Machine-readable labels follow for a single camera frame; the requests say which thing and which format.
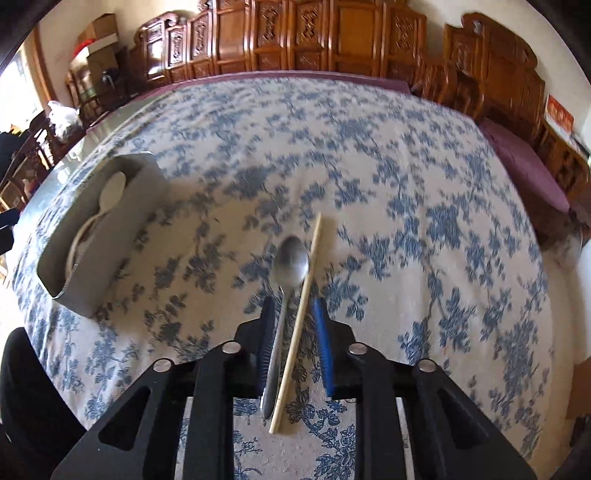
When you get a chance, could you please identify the closed cardboard box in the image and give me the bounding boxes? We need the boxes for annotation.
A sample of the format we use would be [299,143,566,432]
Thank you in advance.
[84,46,119,75]

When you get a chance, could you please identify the person's dark clothing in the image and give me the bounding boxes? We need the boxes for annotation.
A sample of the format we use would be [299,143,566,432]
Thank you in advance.
[0,327,88,480]

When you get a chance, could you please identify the purple seat cushion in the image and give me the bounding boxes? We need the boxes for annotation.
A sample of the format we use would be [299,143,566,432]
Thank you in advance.
[480,117,572,216]

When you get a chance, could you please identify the dark wooden chair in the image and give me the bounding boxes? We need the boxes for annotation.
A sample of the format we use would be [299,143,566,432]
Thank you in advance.
[0,111,62,209]

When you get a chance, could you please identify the open cardboard box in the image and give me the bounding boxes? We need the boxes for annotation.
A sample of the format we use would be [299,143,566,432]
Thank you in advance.
[75,13,119,48]

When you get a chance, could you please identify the long purple sofa cushion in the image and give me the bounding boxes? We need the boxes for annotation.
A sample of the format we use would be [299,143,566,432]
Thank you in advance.
[88,69,413,126]

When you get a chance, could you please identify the wooden chopstick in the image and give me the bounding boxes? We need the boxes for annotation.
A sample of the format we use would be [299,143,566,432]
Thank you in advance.
[269,212,322,435]

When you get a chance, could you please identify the red box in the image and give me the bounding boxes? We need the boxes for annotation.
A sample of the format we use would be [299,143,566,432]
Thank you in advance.
[546,95,575,131]

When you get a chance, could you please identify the wooden side table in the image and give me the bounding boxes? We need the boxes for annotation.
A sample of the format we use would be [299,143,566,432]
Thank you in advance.
[537,124,591,200]

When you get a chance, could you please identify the white plastic bag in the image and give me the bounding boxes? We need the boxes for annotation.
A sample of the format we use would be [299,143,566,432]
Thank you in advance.
[46,100,82,140]

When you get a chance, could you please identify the blue floral tablecloth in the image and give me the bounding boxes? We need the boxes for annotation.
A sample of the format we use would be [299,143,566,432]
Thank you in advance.
[11,76,555,480]

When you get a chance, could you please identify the grey utensil tray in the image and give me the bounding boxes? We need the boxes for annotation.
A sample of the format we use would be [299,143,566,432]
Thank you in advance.
[36,152,168,318]

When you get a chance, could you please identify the carved wooden armchair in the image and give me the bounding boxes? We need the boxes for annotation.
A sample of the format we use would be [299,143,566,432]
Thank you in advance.
[443,13,549,145]

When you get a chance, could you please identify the metal spoon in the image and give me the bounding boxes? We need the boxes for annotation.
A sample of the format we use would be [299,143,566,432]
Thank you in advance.
[259,235,310,418]

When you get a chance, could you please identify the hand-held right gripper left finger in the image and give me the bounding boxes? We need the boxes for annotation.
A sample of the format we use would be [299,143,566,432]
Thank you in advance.
[50,296,277,480]

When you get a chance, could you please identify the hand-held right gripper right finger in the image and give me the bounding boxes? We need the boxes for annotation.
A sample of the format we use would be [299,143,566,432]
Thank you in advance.
[313,298,539,480]

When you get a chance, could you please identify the small wooden chair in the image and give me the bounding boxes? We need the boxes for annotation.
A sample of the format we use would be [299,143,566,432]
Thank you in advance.
[410,54,486,121]

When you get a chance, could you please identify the carved wooden sofa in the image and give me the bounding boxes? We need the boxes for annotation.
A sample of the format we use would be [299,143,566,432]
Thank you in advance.
[133,0,431,88]

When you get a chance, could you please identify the white spoon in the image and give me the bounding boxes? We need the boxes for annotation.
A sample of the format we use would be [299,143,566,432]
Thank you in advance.
[67,172,127,278]

